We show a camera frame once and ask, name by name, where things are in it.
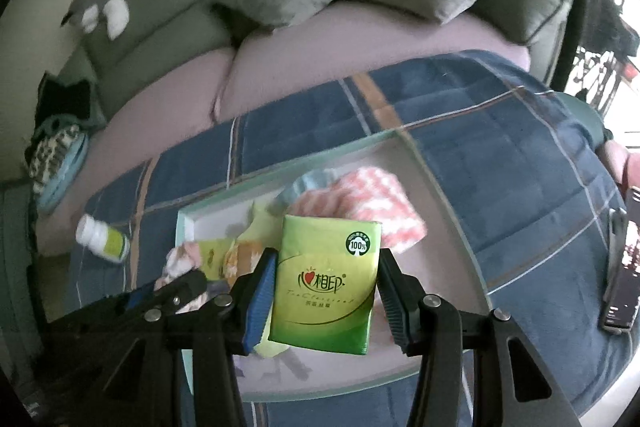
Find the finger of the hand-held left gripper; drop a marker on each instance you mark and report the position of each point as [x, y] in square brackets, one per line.
[137, 298]
[190, 284]

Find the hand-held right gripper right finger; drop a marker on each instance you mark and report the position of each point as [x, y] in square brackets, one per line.
[392, 307]

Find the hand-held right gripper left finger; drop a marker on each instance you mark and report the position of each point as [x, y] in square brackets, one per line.
[262, 302]

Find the pale pink cloth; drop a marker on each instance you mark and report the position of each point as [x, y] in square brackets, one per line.
[177, 262]

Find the small green packet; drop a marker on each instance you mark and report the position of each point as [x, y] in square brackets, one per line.
[217, 257]

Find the green tissue pack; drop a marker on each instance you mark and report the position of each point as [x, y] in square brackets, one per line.
[325, 282]

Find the white tray with teal rim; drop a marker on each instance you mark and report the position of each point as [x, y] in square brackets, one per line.
[440, 257]

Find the light green cloth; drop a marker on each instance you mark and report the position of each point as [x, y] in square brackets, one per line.
[265, 222]

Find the pink and white chevron towel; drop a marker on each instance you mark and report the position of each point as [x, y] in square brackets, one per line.
[380, 202]

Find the blue face mask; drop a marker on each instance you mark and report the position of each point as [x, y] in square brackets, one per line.
[307, 184]

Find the white bottle with green label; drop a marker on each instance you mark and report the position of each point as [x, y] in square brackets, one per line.
[97, 234]

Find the patterned blue bag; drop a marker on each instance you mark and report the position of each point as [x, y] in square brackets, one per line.
[55, 157]

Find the dark teal clothing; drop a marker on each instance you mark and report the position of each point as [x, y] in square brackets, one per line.
[65, 99]

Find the black phone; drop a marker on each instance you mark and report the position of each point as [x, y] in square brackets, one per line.
[622, 277]

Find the pink sofa cover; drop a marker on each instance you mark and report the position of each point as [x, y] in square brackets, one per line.
[300, 67]

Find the green sofa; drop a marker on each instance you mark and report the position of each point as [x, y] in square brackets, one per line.
[165, 37]

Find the dark green piped cushion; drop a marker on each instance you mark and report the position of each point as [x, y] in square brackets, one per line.
[530, 7]

